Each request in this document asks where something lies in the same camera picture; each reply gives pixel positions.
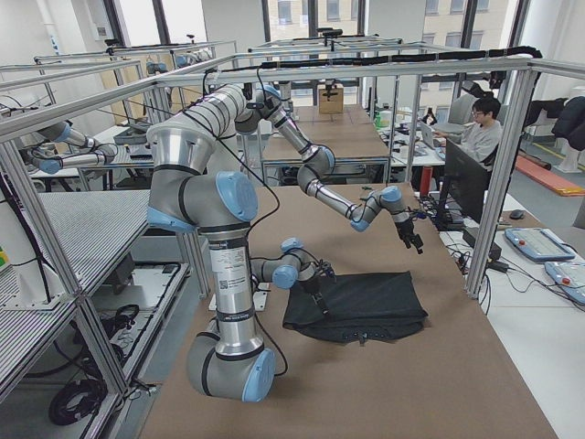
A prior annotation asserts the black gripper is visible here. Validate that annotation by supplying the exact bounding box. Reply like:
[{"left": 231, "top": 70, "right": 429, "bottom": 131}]
[
  {"left": 395, "top": 218, "right": 423, "bottom": 254},
  {"left": 301, "top": 274, "right": 329, "bottom": 316}
]

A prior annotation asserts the black printed t-shirt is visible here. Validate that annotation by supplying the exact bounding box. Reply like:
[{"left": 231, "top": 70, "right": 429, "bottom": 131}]
[{"left": 282, "top": 272, "right": 428, "bottom": 344}]

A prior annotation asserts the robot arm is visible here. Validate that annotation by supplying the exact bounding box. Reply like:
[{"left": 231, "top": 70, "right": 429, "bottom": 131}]
[
  {"left": 147, "top": 85, "right": 323, "bottom": 402},
  {"left": 244, "top": 86, "right": 423, "bottom": 253}
]

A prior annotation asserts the red cylinder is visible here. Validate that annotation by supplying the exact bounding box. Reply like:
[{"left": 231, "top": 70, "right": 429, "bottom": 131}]
[{"left": 420, "top": 166, "right": 433, "bottom": 197}]

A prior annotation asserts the black Huawei monitor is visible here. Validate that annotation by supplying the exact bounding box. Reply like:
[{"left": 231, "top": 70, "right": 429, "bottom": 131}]
[{"left": 435, "top": 140, "right": 490, "bottom": 230}]

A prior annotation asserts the black computer mouse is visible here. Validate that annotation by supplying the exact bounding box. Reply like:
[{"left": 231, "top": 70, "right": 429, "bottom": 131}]
[{"left": 509, "top": 209, "right": 525, "bottom": 220}]

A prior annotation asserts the person in grey sweater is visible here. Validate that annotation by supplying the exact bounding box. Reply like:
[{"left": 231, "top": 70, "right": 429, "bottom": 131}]
[{"left": 434, "top": 97, "right": 503, "bottom": 172}]

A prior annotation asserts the blue teach pendant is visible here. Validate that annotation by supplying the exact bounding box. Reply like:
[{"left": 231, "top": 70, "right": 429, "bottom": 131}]
[
  {"left": 505, "top": 228, "right": 576, "bottom": 262},
  {"left": 544, "top": 262, "right": 584, "bottom": 305}
]

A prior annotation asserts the cardboard box on far table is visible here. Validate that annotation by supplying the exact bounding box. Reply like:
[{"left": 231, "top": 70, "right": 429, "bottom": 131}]
[{"left": 317, "top": 85, "right": 344, "bottom": 114}]

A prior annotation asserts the striped background table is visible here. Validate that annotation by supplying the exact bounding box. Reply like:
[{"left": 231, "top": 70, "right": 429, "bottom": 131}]
[{"left": 1, "top": 190, "right": 149, "bottom": 396}]

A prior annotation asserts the overhead aluminium frame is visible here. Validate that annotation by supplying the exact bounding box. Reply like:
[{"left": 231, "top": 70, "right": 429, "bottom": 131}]
[{"left": 0, "top": 39, "right": 545, "bottom": 394}]

